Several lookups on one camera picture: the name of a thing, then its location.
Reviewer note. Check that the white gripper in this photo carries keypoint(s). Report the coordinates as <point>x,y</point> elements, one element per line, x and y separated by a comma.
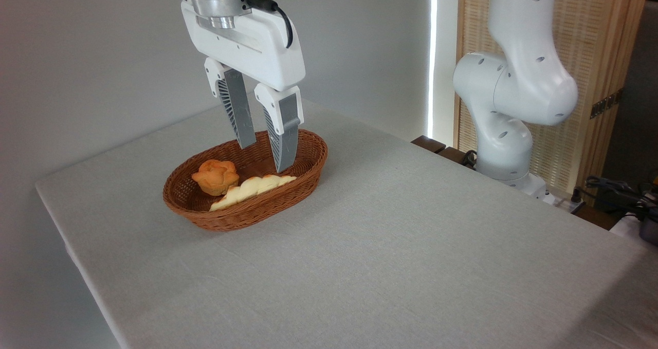
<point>257,51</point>

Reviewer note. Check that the pale braided bread loaf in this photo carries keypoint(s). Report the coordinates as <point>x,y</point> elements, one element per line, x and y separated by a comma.
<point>249,188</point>

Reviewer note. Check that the orange flower-shaped bun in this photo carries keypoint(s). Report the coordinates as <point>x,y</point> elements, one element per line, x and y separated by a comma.
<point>215,179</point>

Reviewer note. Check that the brown oval wicker basket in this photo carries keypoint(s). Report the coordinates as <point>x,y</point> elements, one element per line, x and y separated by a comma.
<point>247,215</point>

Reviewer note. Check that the grey tablecloth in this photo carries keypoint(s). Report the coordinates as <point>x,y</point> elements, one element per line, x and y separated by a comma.
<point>385,267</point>

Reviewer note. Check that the wooden lattice screen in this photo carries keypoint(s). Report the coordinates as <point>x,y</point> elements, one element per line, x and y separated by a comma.
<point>596,40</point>

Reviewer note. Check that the black bracket on screen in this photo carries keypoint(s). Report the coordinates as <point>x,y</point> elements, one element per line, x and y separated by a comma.
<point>606,104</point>

